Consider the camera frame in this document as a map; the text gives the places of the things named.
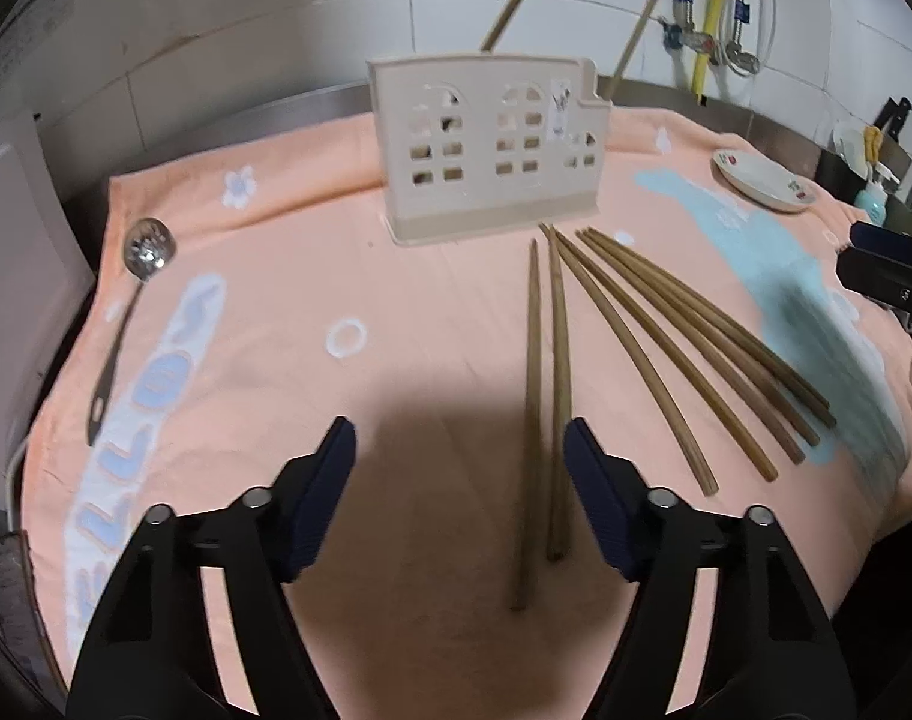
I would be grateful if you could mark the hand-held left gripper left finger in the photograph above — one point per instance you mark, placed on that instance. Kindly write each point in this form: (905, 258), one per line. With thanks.
(321, 495)

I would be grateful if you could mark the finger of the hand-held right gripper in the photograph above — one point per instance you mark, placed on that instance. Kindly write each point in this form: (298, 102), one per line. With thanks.
(887, 285)
(898, 241)

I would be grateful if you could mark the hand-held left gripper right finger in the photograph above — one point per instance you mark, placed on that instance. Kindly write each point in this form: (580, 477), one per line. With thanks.
(598, 495)

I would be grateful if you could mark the brown wooden chopstick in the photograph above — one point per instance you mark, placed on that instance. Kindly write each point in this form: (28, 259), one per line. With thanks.
(820, 405)
(559, 390)
(529, 390)
(697, 465)
(756, 457)
(512, 7)
(801, 424)
(636, 34)
(782, 439)

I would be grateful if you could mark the beige plastic utensil holder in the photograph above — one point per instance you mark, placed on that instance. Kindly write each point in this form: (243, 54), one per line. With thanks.
(396, 90)

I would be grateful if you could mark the teal bottle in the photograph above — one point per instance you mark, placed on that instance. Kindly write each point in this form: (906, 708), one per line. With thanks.
(872, 199)

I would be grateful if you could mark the black dish rack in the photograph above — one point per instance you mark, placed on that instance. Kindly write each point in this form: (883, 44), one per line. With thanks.
(838, 176)

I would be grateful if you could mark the white flower print dish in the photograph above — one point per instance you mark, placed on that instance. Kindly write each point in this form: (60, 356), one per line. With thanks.
(763, 184)

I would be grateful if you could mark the peach printed towel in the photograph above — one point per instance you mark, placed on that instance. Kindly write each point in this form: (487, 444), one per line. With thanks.
(276, 277)

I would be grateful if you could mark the metal water valve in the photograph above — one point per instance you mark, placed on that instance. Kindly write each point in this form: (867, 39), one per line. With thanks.
(688, 37)
(742, 58)

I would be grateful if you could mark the yellow pipe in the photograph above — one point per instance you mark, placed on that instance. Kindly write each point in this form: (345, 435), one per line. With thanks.
(715, 7)

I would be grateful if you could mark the slotted metal spoon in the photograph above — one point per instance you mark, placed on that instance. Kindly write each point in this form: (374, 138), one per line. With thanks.
(148, 247)

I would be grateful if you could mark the white box appliance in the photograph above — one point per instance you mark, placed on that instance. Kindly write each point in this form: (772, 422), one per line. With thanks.
(21, 277)

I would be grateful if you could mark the white wall label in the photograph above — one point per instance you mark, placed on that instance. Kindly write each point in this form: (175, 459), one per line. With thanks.
(32, 30)

